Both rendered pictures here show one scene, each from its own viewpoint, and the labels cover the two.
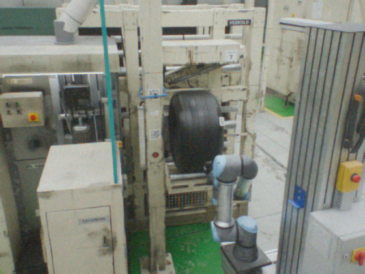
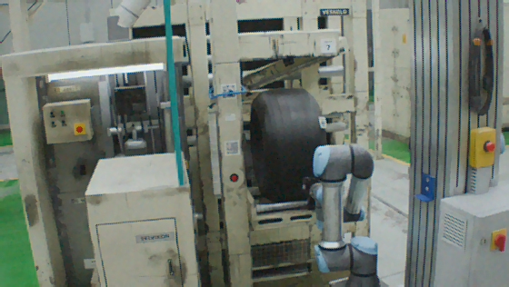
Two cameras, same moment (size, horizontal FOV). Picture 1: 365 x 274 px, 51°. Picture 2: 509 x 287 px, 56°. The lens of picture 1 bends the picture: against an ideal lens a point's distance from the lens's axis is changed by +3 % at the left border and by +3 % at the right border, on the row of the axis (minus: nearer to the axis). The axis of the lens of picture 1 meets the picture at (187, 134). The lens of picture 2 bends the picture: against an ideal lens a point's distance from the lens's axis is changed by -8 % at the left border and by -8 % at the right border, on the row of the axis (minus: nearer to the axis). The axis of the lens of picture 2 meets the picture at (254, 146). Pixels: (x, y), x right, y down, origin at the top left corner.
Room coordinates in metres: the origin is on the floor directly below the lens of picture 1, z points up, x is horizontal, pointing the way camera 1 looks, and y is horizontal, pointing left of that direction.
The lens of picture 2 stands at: (-0.19, 0.00, 1.85)
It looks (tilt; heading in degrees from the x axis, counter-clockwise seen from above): 13 degrees down; 3
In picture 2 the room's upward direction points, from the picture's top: 3 degrees counter-clockwise
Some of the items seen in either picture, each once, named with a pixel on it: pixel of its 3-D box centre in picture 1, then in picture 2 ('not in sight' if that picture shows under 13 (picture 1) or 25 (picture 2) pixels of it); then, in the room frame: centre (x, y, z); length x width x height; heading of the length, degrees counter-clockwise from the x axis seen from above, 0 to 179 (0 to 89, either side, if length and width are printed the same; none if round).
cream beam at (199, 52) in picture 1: (196, 52); (283, 44); (2.86, -0.06, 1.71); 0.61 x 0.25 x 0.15; 102
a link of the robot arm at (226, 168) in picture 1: (225, 199); (333, 211); (1.78, -0.21, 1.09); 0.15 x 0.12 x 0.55; 95
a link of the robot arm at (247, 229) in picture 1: (246, 229); (362, 253); (1.79, -0.34, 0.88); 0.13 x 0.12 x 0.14; 95
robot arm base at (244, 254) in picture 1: (246, 246); (363, 278); (1.79, -0.35, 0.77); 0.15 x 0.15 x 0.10
